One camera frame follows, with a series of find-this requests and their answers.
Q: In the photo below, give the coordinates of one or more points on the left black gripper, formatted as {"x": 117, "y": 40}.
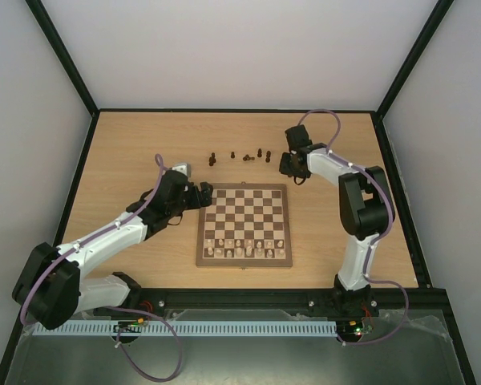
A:
{"x": 196, "y": 202}

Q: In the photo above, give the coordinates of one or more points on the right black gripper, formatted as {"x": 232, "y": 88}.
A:
{"x": 290, "y": 165}

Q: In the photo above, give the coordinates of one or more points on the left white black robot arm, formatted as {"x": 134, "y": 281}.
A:
{"x": 54, "y": 283}

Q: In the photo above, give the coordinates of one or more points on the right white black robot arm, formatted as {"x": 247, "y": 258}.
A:
{"x": 365, "y": 208}

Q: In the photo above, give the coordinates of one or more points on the wooden chess board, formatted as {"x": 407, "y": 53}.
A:
{"x": 242, "y": 211}

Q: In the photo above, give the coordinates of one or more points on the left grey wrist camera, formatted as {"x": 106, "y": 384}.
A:
{"x": 184, "y": 168}

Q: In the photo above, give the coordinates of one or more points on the light blue cable duct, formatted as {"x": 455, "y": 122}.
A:
{"x": 194, "y": 329}

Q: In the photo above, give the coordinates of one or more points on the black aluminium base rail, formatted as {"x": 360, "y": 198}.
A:
{"x": 328, "y": 303}

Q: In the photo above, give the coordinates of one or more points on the black frame post right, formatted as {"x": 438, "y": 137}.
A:
{"x": 425, "y": 35}

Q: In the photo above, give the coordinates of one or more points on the black frame post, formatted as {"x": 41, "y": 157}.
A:
{"x": 425, "y": 35}
{"x": 58, "y": 46}

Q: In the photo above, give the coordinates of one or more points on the black frame post left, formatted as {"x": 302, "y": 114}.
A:
{"x": 58, "y": 46}

